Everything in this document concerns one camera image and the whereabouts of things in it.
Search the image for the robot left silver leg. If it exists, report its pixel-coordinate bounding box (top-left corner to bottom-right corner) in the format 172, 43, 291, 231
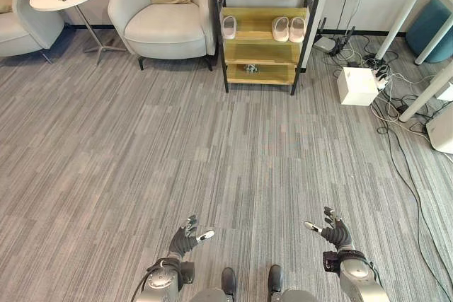
190, 288, 230, 302

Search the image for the robot right silver leg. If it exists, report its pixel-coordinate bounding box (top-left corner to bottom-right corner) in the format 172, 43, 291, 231
272, 288, 319, 302

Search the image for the robot right dark foot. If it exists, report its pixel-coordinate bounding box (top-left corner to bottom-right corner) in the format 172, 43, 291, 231
267, 264, 283, 295

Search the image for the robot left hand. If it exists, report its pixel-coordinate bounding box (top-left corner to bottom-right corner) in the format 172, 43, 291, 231
168, 214, 215, 260

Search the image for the robot left dark foot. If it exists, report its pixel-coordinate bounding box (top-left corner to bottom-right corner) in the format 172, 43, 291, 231
221, 267, 237, 298

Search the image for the white device box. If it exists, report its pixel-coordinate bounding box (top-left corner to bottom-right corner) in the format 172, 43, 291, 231
425, 105, 453, 155

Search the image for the beige armchair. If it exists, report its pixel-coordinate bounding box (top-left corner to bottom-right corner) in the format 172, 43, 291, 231
107, 0, 217, 71

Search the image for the long black floor cable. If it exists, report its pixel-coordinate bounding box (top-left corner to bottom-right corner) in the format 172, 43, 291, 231
375, 98, 453, 301

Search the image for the robot dark foot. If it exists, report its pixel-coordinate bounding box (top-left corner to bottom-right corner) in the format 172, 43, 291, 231
267, 264, 283, 295
221, 267, 237, 298

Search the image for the round white side table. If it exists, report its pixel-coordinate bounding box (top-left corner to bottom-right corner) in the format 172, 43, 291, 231
29, 0, 127, 66

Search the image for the wooden shoe rack black frame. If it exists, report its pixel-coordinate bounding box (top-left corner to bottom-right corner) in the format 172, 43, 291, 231
207, 0, 328, 96

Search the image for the grey router with antennas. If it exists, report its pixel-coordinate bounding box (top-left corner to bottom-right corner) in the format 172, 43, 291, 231
314, 17, 356, 57

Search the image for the grey armchair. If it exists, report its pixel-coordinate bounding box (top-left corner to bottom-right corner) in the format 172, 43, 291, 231
0, 0, 66, 65

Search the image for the white cardboard box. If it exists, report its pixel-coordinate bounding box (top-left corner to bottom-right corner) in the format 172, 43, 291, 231
336, 66, 379, 106

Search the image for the teal round stool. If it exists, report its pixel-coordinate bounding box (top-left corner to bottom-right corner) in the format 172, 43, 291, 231
406, 0, 453, 64

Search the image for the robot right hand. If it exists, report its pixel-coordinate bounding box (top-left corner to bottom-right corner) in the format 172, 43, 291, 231
304, 206, 355, 254

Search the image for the robot silver leg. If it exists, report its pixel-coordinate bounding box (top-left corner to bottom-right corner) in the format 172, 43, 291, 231
190, 288, 230, 302
272, 288, 319, 302

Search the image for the white power strip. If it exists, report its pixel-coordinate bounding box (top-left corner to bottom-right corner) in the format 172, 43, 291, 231
372, 70, 390, 91

